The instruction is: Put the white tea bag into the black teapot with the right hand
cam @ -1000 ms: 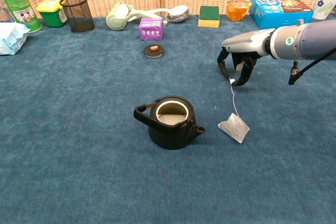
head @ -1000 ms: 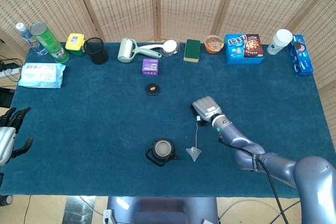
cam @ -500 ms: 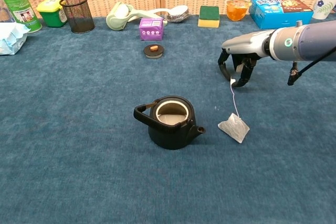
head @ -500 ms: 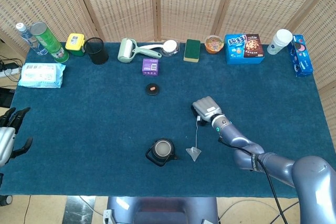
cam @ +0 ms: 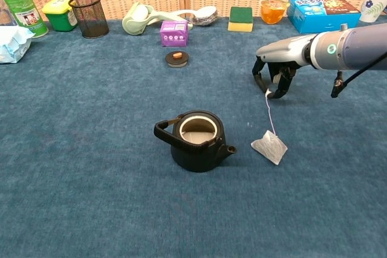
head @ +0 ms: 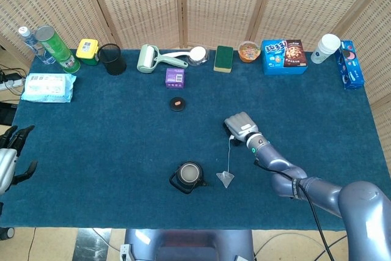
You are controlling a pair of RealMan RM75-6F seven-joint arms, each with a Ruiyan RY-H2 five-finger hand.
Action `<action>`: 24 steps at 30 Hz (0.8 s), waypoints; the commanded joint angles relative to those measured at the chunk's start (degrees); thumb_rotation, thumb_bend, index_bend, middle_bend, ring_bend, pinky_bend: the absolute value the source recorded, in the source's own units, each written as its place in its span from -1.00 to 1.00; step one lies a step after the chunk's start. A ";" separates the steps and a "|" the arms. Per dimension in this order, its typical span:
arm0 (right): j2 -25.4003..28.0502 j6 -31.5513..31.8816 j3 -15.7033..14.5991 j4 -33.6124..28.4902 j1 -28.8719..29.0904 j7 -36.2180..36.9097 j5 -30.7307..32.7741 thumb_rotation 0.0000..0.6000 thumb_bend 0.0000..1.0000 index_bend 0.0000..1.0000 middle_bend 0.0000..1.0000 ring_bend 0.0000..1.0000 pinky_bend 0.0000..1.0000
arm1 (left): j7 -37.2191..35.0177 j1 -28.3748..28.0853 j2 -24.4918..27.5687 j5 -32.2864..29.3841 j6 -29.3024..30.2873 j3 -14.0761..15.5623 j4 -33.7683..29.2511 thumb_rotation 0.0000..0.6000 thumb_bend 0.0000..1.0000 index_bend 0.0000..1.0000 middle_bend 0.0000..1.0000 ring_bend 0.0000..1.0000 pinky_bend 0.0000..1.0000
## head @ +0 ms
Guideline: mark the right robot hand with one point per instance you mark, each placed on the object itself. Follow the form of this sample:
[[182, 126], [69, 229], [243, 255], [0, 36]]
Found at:
[[241, 125]]

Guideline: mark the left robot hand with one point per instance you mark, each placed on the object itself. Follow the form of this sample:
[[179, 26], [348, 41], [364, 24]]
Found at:
[[6, 163]]

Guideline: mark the black teapot lid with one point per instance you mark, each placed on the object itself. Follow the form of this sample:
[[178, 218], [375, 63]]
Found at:
[[178, 105]]

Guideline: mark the black teapot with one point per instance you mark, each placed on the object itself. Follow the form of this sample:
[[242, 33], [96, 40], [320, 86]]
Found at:
[[183, 186]]

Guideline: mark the green and yellow sponge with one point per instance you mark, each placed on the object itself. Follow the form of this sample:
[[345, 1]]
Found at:
[[223, 57]]

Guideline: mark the orange jelly cup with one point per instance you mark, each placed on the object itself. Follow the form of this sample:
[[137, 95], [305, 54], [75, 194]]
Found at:
[[249, 51]]

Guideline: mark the white power strip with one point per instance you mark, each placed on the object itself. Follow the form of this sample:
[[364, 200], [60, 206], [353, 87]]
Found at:
[[10, 83]]

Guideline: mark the small purple box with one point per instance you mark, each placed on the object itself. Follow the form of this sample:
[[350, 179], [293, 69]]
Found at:
[[175, 79]]

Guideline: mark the pack of wet wipes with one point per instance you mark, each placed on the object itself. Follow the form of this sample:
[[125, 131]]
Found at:
[[49, 88]]

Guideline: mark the blue table cloth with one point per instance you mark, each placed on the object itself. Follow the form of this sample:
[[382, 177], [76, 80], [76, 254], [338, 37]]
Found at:
[[107, 151]]

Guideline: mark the stack of white paper cups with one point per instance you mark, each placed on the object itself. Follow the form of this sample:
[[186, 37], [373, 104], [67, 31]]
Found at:
[[325, 48]]

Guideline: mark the pale green lint roller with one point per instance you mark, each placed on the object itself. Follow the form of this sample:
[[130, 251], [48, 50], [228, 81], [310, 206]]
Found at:
[[146, 59]]

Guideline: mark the clear plastic water bottle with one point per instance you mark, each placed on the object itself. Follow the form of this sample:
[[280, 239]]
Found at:
[[35, 45]]

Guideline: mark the blue sandwich cookie box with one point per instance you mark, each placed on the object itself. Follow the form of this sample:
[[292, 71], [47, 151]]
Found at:
[[349, 65]]

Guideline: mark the tall green cylindrical can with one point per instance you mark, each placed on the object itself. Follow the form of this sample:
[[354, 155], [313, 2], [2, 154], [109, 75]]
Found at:
[[58, 48]]

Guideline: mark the blue-grey robot torso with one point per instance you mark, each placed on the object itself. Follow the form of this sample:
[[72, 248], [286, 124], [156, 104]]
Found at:
[[189, 245]]

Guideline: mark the green box with yellow lid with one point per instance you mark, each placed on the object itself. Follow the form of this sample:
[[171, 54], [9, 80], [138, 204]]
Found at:
[[88, 51]]

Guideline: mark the black mesh pen holder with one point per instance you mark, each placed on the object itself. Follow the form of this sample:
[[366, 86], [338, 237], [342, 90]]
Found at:
[[113, 60]]

